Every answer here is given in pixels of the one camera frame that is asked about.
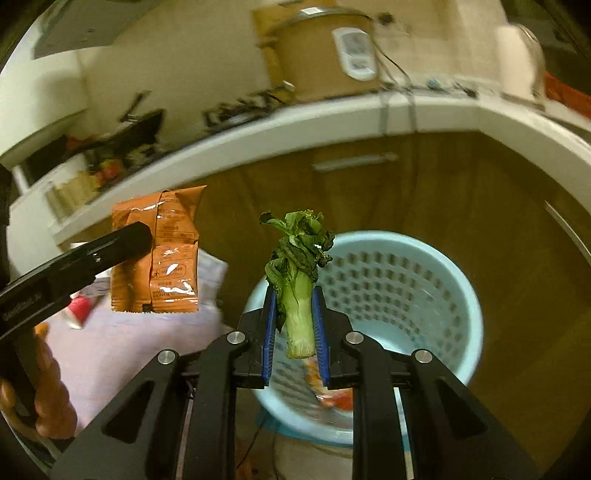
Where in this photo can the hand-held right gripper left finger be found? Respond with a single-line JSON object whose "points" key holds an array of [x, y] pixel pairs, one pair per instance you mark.
{"points": [[270, 334]]}

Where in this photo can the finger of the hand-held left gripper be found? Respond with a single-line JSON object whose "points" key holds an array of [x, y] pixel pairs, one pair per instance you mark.
{"points": [[120, 244]]}

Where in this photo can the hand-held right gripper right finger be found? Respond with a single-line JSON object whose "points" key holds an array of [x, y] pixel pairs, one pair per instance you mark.
{"points": [[321, 337]]}

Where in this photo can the green bok choy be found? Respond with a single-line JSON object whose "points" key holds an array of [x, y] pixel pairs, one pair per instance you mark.
{"points": [[295, 309]]}

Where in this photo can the orange snack packet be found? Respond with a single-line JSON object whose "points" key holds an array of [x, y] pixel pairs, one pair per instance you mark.
{"points": [[178, 249]]}

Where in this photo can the light blue plastic basket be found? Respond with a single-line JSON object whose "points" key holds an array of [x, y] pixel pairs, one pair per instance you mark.
{"points": [[415, 286]]}

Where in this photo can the person's left hand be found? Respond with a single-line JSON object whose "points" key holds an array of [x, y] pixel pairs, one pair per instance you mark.
{"points": [[53, 392]]}

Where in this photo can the red white packet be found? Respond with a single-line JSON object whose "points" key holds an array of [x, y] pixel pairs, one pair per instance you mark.
{"points": [[81, 311]]}

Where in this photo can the red orange wrapper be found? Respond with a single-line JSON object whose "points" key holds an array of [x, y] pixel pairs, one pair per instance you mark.
{"points": [[334, 397]]}

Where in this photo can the beige slotted holder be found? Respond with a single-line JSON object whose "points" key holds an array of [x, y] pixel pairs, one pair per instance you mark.
{"points": [[74, 194]]}

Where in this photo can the white plastic wrapper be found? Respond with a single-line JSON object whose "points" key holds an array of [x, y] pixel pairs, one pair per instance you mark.
{"points": [[210, 281]]}

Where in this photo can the pink patterned cloth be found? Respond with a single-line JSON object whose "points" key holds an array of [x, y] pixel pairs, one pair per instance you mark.
{"points": [[124, 350]]}

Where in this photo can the black wok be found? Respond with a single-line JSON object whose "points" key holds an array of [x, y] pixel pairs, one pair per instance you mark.
{"points": [[143, 124]]}

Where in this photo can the black gas hob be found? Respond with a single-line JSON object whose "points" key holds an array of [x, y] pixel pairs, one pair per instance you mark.
{"points": [[240, 110]]}

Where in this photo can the grey range hood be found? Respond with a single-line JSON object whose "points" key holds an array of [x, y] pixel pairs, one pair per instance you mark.
{"points": [[87, 27]]}

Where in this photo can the brown rice cooker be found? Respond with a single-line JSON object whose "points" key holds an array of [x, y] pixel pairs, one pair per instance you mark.
{"points": [[314, 55]]}

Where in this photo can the white electric kettle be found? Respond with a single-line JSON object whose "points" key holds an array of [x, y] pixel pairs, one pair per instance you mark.
{"points": [[519, 60]]}

